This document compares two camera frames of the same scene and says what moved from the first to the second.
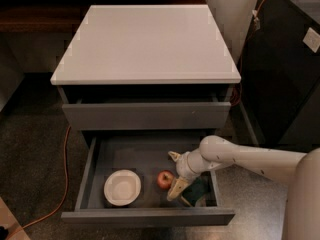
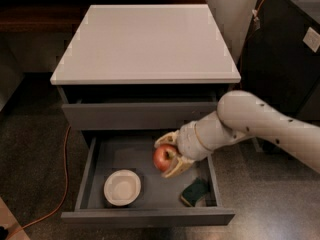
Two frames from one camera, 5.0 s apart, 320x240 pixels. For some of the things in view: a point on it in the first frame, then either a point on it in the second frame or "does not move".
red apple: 164,179 → 164,156
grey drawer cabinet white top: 146,68 does not move
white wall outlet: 312,39 does not move
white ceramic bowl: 122,187 does not move
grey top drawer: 146,115 does not move
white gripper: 183,166 → 188,141
